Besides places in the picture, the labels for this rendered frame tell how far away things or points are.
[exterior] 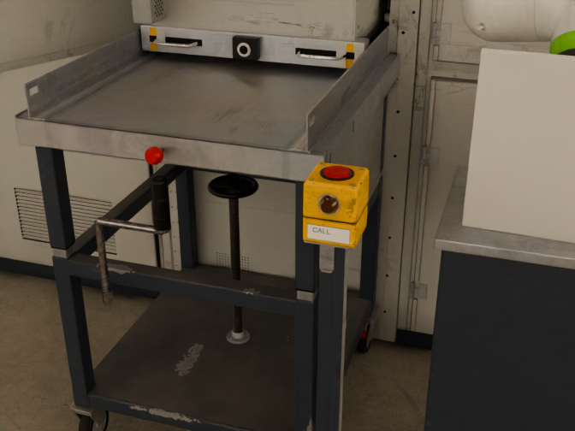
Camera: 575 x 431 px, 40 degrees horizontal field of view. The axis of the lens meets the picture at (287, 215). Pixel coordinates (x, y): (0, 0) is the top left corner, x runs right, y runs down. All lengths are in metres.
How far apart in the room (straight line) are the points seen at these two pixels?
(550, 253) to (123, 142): 0.78
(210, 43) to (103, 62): 0.25
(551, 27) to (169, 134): 0.68
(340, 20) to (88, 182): 1.02
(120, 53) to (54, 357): 0.93
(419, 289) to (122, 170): 0.92
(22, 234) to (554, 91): 1.87
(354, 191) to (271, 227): 1.16
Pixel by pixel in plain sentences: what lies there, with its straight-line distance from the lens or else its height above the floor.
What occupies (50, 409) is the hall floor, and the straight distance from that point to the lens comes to 2.18.
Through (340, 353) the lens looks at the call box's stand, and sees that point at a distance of 1.28.
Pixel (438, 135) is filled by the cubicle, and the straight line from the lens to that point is 2.01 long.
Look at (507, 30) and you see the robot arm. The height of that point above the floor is 1.04.
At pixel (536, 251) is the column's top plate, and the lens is 1.30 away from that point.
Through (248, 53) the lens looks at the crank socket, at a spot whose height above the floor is 0.89.
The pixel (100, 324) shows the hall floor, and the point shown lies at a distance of 2.46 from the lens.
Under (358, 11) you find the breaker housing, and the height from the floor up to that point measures 0.99.
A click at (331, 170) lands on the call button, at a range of 1.14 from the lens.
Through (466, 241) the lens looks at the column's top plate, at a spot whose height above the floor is 0.75.
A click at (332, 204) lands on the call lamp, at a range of 1.11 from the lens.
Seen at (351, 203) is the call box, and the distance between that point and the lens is 1.11.
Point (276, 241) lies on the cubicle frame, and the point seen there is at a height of 0.28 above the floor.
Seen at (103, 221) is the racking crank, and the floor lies 0.66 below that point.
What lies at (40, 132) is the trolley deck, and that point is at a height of 0.82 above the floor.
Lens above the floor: 1.36
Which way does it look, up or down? 27 degrees down
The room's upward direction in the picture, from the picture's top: straight up
